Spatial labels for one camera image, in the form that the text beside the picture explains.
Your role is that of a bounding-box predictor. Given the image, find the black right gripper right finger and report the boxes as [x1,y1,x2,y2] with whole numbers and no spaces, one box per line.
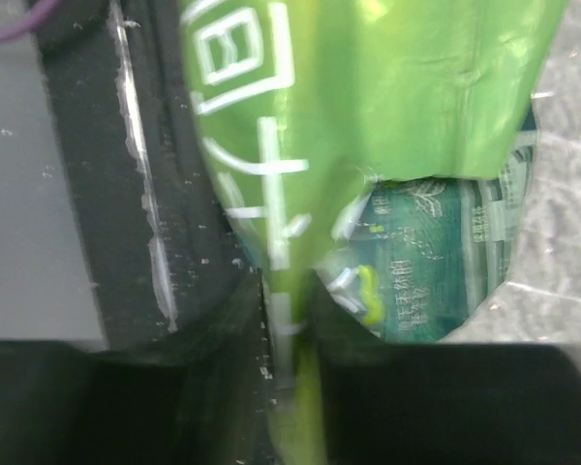
[304,273,581,464]

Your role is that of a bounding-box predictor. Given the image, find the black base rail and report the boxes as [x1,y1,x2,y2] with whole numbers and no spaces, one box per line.
[37,1,260,349]

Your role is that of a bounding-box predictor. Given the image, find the green litter bag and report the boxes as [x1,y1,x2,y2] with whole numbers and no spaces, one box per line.
[179,1,566,464]

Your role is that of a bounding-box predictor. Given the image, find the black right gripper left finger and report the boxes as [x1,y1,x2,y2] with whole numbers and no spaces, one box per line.
[0,274,264,464]

